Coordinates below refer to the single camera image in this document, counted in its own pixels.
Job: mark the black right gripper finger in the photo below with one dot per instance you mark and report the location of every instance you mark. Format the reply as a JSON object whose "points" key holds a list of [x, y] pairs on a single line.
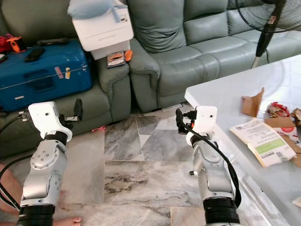
{"points": [[179, 120]]}

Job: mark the white parcel with green label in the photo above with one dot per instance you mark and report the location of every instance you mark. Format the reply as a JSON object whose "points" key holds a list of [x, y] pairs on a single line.
{"points": [[261, 139]]}

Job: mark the small pink item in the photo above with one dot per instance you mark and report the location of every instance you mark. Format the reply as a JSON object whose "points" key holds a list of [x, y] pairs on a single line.
{"points": [[99, 128]]}

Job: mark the blue hard suitcase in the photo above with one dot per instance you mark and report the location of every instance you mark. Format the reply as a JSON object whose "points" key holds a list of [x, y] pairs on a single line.
{"points": [[42, 80]]}

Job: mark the small printed booklet pack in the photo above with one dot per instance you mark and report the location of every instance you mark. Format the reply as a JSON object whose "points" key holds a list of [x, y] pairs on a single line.
{"points": [[115, 59]]}

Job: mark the brown cardboard piece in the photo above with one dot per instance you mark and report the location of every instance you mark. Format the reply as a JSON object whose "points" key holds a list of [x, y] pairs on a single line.
{"points": [[253, 106]]}

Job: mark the black phone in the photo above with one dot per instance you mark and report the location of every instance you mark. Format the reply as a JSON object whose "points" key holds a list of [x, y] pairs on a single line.
{"points": [[34, 54]]}

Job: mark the small orange item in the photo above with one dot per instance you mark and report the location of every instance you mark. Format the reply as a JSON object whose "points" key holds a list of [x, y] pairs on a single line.
{"points": [[128, 55]]}

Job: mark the white printer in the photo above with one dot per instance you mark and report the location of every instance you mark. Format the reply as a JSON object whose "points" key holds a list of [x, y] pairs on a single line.
{"points": [[103, 33]]}

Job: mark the red snack wrapper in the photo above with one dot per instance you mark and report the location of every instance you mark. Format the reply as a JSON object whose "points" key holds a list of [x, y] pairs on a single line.
{"points": [[277, 110]]}

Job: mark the orange black tool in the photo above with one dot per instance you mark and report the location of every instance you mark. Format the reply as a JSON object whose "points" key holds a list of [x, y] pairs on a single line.
{"points": [[16, 44]]}

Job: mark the red bag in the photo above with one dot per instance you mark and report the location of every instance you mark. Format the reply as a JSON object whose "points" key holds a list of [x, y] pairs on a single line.
{"points": [[4, 43]]}

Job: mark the person bare leg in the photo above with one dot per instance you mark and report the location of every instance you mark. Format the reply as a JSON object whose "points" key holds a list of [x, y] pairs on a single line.
{"points": [[9, 197]]}

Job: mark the light blue cloth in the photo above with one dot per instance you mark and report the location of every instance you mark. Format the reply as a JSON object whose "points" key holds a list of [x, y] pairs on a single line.
{"points": [[89, 9]]}

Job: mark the person bare foot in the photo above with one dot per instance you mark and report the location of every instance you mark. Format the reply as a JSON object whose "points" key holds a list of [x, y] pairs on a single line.
{"points": [[68, 221]]}

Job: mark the crumpled brown teal paper bag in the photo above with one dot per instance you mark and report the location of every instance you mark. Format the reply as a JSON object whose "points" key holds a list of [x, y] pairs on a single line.
{"points": [[296, 120]]}

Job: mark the black standing fan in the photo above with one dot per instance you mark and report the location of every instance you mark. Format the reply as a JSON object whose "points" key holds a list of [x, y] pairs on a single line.
{"points": [[268, 33]]}

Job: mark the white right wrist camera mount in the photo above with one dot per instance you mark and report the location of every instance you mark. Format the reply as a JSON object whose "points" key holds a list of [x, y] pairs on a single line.
{"points": [[207, 117]]}

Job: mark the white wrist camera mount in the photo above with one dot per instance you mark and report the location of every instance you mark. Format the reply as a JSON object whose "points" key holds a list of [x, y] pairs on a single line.
{"points": [[42, 117], [207, 117]]}

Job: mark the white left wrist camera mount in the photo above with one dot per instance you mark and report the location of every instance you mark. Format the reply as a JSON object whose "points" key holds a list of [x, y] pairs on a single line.
{"points": [[42, 117]]}

